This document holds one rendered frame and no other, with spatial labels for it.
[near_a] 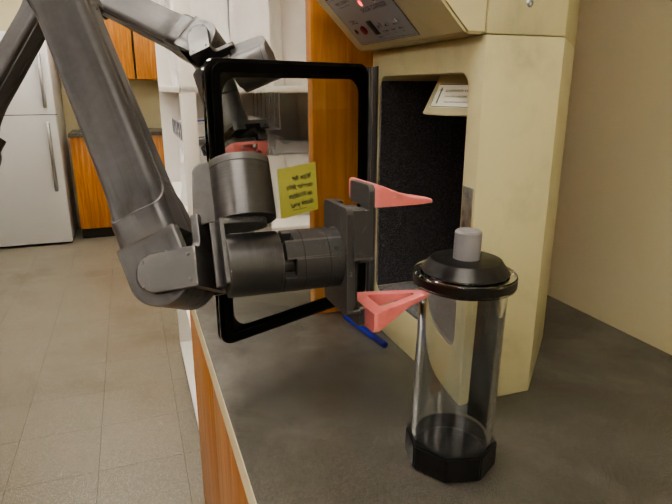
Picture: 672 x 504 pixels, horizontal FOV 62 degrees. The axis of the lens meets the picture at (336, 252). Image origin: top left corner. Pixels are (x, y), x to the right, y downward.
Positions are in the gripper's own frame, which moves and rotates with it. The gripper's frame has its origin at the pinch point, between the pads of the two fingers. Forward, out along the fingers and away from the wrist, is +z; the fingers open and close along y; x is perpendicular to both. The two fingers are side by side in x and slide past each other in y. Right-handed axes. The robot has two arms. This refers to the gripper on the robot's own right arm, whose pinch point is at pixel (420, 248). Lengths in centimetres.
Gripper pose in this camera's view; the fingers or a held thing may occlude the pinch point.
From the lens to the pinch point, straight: 57.3
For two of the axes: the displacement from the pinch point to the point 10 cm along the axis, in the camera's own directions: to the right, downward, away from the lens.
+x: -3.3, -2.3, 9.1
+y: 0.0, -9.7, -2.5
